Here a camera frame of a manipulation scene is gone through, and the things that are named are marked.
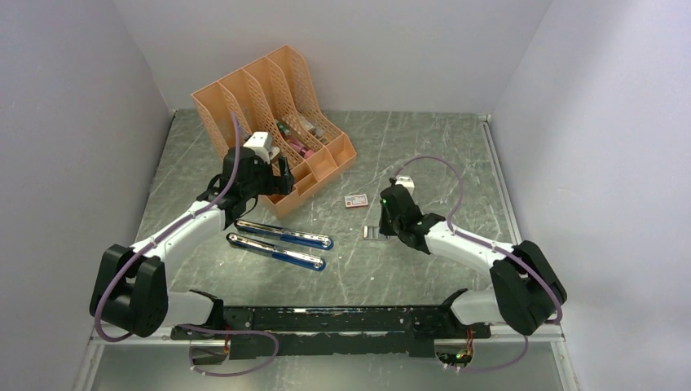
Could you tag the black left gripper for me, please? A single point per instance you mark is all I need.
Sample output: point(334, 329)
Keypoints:
point(279, 185)

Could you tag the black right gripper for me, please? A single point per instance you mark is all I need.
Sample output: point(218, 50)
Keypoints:
point(384, 227)

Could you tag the small staple box sleeve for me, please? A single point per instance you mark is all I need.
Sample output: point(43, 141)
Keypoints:
point(356, 201)

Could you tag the blue metal stapler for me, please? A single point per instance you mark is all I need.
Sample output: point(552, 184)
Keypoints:
point(279, 251)

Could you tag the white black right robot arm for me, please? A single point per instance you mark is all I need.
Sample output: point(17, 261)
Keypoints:
point(525, 292)

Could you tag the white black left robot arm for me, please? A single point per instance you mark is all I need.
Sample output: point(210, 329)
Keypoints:
point(131, 295)

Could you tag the pink marker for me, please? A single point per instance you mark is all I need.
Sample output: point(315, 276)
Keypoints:
point(300, 148)

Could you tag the green capped marker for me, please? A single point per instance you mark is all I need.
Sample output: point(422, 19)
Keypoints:
point(284, 130)

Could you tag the grey white item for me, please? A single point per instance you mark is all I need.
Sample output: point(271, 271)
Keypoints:
point(313, 129)

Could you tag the orange plastic file organizer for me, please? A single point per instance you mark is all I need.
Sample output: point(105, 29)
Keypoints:
point(276, 87)

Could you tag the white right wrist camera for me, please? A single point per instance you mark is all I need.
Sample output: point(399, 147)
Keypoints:
point(406, 182)

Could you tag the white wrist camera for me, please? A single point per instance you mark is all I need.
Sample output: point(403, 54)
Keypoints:
point(406, 182)
point(262, 145)

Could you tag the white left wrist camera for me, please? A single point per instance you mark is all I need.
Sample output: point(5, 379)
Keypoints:
point(262, 145)

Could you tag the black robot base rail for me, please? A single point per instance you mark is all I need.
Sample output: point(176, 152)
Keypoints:
point(260, 331)

